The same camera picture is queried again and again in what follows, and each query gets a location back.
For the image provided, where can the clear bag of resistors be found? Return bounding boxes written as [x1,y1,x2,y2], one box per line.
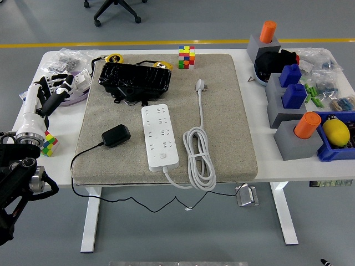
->
[328,95,355,113]

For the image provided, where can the clear bag of metal parts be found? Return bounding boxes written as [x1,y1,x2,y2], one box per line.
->
[40,47,98,75]

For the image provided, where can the thin black adapter cord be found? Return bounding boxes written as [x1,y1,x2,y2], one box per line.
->
[70,141,246,213]

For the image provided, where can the black office chair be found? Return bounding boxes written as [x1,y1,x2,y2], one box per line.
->
[83,0,148,28]

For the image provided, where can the orange cylinder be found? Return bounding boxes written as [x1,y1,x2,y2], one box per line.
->
[259,21,277,44]
[293,112,322,139]

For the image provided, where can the white power cord with plug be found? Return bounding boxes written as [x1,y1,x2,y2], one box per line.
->
[162,79,217,191]

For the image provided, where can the table height control panel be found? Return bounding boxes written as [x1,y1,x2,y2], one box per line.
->
[309,180,353,188]

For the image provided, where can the silver metal floor box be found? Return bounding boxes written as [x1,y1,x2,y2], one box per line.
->
[235,185,260,207]

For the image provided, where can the black cloth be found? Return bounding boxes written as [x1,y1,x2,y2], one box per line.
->
[254,49,299,81]

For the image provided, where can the black power adapter plug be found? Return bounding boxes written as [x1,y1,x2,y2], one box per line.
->
[101,124,131,149]

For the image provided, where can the clear bag of blue parts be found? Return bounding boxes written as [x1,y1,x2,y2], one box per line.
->
[298,47,344,81]

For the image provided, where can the grey block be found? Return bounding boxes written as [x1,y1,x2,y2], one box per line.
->
[266,91,316,129]
[246,33,282,63]
[273,121,324,161]
[265,73,286,96]

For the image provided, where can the white power strip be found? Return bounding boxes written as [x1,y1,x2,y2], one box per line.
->
[141,104,180,173]

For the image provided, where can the grey-brown mat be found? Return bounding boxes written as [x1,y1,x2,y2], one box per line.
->
[70,53,258,186]

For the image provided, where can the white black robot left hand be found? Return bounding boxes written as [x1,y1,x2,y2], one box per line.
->
[14,73,75,145]

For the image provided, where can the white table leg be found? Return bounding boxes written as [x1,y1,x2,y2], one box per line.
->
[80,187,102,253]
[270,181,300,246]

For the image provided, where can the blue block with knob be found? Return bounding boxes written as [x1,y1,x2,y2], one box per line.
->
[281,84,308,110]
[278,64,302,87]

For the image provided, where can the yellow lemon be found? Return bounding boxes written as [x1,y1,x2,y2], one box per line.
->
[322,118,351,147]

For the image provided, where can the black plastic-wrapped case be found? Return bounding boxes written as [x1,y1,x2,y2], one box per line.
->
[98,60,172,108]

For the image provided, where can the purple tray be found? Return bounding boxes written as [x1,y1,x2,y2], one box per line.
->
[58,70,92,108]

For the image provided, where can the blue plastic bin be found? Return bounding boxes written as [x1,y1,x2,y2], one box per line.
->
[312,110,355,163]

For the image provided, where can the clear bag of blue terminals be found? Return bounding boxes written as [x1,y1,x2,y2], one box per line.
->
[315,80,341,99]

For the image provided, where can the yellow tape measure with strap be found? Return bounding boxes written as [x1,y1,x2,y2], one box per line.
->
[90,53,124,73]

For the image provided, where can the colourful puzzle cube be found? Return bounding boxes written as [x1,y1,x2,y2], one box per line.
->
[40,130,59,157]
[178,45,196,69]

